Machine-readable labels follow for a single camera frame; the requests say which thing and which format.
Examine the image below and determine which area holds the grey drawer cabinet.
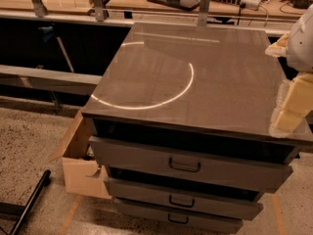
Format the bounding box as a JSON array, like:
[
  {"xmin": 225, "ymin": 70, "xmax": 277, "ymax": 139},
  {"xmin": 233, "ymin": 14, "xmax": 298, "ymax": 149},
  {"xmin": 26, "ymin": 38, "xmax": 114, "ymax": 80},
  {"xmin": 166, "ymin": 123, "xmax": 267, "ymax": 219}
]
[{"xmin": 80, "ymin": 22, "xmax": 313, "ymax": 235}]

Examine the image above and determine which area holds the cardboard box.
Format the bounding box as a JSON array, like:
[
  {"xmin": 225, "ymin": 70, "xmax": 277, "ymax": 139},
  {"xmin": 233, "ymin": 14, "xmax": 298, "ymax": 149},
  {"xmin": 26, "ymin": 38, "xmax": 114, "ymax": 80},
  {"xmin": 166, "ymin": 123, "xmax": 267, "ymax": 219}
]
[{"xmin": 50, "ymin": 111, "xmax": 111, "ymax": 199}]

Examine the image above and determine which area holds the bottom grey drawer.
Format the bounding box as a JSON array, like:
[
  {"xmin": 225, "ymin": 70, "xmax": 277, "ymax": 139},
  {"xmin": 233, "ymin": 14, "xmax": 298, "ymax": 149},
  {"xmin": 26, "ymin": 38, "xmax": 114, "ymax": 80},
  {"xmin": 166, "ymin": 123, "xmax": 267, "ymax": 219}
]
[{"xmin": 114, "ymin": 198, "xmax": 243, "ymax": 234}]

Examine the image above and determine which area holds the grey drawer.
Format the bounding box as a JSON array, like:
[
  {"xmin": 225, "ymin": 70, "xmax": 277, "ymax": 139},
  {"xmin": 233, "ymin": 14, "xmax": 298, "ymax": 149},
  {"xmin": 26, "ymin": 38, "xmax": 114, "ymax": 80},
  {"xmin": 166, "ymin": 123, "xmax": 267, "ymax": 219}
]
[
  {"xmin": 89, "ymin": 136, "xmax": 292, "ymax": 193},
  {"xmin": 114, "ymin": 198, "xmax": 243, "ymax": 234},
  {"xmin": 104, "ymin": 177, "xmax": 263, "ymax": 220}
]

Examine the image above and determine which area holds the top grey drawer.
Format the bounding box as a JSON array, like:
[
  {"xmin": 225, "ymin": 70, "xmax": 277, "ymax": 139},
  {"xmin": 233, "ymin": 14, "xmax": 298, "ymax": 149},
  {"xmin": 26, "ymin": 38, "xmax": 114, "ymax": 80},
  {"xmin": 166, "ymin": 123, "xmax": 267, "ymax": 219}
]
[{"xmin": 89, "ymin": 136, "xmax": 292, "ymax": 193}]

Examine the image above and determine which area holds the middle grey drawer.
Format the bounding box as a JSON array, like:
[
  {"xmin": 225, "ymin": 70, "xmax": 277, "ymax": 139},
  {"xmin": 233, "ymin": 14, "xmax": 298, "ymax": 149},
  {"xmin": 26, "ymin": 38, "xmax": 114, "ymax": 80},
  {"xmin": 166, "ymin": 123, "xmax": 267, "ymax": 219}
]
[{"xmin": 104, "ymin": 177, "xmax": 263, "ymax": 220}]

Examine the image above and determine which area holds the yellow foam padding block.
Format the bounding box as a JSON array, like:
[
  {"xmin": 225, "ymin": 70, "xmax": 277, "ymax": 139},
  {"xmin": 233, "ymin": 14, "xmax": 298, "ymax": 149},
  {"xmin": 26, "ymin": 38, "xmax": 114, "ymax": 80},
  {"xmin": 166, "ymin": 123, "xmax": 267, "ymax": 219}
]
[{"xmin": 271, "ymin": 72, "xmax": 313, "ymax": 134}]

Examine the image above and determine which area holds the wooden workbench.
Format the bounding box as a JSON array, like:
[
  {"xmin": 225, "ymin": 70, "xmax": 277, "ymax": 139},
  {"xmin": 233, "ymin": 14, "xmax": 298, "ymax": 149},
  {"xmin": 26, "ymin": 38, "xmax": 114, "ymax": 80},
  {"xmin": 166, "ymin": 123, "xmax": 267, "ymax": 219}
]
[{"xmin": 106, "ymin": 0, "xmax": 313, "ymax": 21}]

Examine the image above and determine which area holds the black metal stand leg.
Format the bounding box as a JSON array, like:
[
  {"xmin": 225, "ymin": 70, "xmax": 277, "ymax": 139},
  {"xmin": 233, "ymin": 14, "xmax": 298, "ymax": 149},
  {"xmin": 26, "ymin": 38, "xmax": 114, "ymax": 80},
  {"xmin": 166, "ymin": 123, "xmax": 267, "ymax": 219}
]
[{"xmin": 0, "ymin": 169, "xmax": 51, "ymax": 235}]

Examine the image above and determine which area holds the middle metal bracket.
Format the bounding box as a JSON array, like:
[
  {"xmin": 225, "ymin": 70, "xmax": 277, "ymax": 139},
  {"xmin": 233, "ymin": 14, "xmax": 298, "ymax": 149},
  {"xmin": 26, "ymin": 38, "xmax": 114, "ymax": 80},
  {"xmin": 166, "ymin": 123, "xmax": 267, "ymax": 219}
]
[{"xmin": 93, "ymin": 0, "xmax": 108, "ymax": 22}]

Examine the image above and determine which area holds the metal bracket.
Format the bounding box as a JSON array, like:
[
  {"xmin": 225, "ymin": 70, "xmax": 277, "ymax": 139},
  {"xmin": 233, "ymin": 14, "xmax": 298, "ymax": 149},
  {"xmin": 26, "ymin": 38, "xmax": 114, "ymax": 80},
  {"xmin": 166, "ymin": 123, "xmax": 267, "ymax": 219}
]
[
  {"xmin": 31, "ymin": 0, "xmax": 48, "ymax": 18},
  {"xmin": 93, "ymin": 0, "xmax": 108, "ymax": 22},
  {"xmin": 198, "ymin": 0, "xmax": 211, "ymax": 26}
]

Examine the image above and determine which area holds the grey metal rail beam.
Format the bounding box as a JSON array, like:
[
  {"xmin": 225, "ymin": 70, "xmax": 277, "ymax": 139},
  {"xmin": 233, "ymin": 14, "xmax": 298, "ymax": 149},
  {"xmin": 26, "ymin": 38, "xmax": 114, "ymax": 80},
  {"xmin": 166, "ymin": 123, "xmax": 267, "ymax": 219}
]
[{"xmin": 0, "ymin": 65, "xmax": 101, "ymax": 95}]

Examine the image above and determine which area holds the right metal bracket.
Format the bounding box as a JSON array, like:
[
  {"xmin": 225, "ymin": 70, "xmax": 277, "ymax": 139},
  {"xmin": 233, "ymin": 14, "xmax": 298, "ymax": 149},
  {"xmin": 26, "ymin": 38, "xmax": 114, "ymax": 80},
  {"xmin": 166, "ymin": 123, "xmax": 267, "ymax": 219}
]
[{"xmin": 198, "ymin": 0, "xmax": 211, "ymax": 26}]

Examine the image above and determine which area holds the left metal bracket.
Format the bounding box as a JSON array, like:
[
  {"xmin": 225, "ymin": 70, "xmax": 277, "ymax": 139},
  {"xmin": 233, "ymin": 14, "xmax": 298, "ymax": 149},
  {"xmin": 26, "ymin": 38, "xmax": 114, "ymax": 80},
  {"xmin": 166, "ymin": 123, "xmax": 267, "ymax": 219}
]
[{"xmin": 31, "ymin": 0, "xmax": 48, "ymax": 18}]

